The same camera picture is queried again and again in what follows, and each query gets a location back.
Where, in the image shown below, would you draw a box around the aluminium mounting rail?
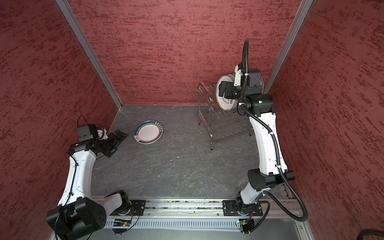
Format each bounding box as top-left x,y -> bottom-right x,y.
129,197 -> 289,219

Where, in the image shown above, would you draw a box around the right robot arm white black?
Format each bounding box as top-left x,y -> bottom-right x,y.
216,81 -> 298,214

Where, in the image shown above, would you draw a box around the aluminium corner post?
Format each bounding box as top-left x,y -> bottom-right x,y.
56,0 -> 124,111
264,0 -> 313,94

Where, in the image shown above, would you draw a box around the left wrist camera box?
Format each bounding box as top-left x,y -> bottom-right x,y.
77,124 -> 107,142

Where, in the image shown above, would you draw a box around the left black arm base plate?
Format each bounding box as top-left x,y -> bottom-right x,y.
111,200 -> 146,217

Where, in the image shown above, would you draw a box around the chrome wire dish rack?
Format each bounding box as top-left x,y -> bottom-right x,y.
198,83 -> 254,150

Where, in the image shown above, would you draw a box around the black cable bottom right corner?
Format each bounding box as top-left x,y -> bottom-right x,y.
356,228 -> 384,240

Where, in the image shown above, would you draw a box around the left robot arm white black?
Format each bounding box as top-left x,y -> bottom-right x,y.
46,130 -> 134,240

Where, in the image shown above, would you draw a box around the white plate green red rim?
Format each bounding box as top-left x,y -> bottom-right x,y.
134,120 -> 163,145

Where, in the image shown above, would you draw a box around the white plate red black characters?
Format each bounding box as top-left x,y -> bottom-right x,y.
215,73 -> 238,111

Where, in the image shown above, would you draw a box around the small circuit board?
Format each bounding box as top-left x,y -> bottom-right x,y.
238,219 -> 255,234
113,219 -> 132,228

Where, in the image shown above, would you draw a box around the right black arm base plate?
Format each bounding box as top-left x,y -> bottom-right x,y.
222,199 -> 263,217

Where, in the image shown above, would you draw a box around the left aluminium corner post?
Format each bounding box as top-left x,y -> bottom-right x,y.
56,0 -> 124,111

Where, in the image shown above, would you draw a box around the right aluminium corner post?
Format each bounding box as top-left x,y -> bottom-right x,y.
264,0 -> 313,94

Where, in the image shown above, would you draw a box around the right small circuit board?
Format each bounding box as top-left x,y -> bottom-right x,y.
238,219 -> 255,234

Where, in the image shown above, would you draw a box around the right black corrugated cable conduit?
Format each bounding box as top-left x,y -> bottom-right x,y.
238,38 -> 309,222

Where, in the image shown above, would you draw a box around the left small circuit board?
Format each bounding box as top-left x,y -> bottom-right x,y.
113,219 -> 132,228

